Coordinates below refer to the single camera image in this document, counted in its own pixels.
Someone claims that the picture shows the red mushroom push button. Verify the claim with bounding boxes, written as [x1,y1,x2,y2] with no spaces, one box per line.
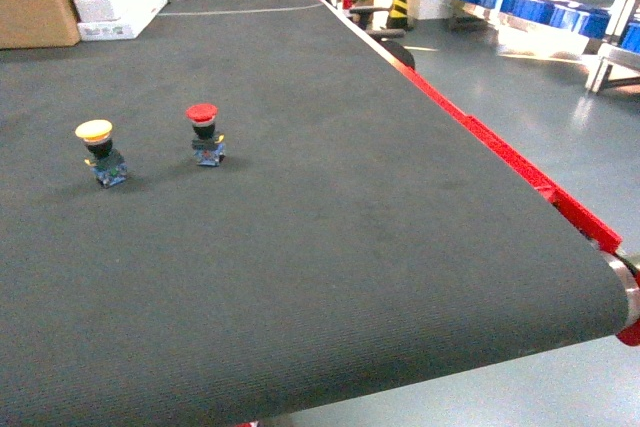
[185,103,225,167]

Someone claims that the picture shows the black office chair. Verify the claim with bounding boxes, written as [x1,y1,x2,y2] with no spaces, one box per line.
[345,6,416,69]

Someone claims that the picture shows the yellow mushroom push button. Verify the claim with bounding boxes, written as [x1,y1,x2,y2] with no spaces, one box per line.
[74,119,128,188]

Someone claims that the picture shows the white flat carton box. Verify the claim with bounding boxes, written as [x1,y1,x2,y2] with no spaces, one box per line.
[77,0,168,42]

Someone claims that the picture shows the blue bins on far rack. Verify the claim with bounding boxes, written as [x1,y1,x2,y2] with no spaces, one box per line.
[448,0,639,54]

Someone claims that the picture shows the red conveyor side rail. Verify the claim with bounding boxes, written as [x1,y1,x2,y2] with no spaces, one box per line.
[317,0,639,347]

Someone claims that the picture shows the yellow black striped post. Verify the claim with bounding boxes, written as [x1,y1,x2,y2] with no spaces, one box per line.
[385,0,412,31]

